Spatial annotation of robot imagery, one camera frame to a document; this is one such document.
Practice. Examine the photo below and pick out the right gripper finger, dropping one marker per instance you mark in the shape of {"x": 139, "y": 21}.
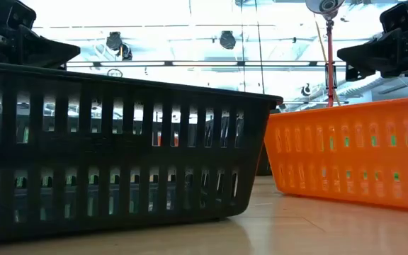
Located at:
{"x": 377, "y": 56}
{"x": 361, "y": 73}

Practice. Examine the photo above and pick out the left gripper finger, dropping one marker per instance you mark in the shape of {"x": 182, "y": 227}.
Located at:
{"x": 44, "y": 53}

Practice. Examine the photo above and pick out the orange plastic slotted basket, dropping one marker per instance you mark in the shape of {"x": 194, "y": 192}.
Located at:
{"x": 352, "y": 157}

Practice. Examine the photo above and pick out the red stand with round base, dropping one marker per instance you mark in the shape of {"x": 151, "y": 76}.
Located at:
{"x": 330, "y": 53}

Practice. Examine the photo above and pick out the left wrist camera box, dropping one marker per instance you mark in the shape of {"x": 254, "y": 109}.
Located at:
{"x": 21, "y": 14}

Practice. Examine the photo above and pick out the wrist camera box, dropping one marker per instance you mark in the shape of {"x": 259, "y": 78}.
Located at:
{"x": 395, "y": 17}
{"x": 21, "y": 14}

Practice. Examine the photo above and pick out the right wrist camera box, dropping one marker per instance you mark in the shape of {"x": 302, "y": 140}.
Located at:
{"x": 395, "y": 17}

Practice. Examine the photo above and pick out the long overhead light rail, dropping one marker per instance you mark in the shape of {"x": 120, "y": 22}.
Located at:
{"x": 168, "y": 63}

